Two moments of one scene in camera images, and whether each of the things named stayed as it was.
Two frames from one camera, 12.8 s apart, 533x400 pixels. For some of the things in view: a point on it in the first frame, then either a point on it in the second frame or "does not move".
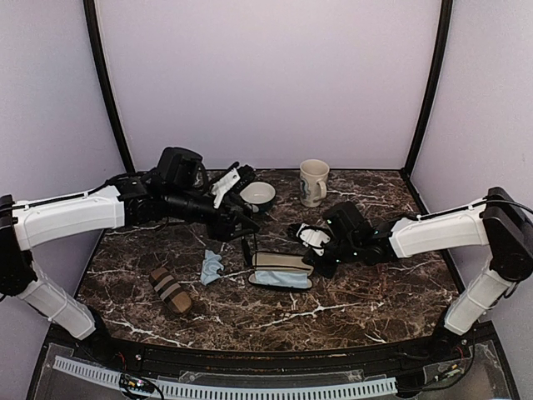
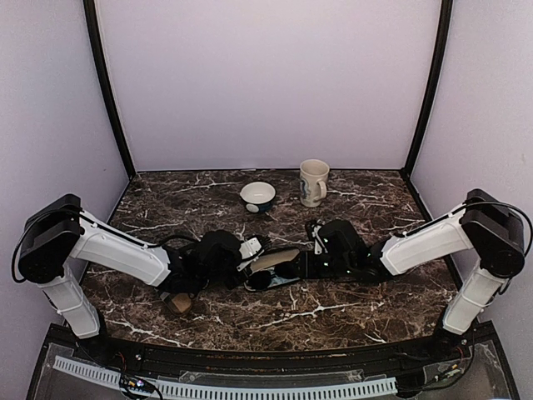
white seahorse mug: [313, 176] does not move
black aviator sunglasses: [249, 247] to [262, 279]
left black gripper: [225, 232] to [240, 280]
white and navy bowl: [259, 196] does not move
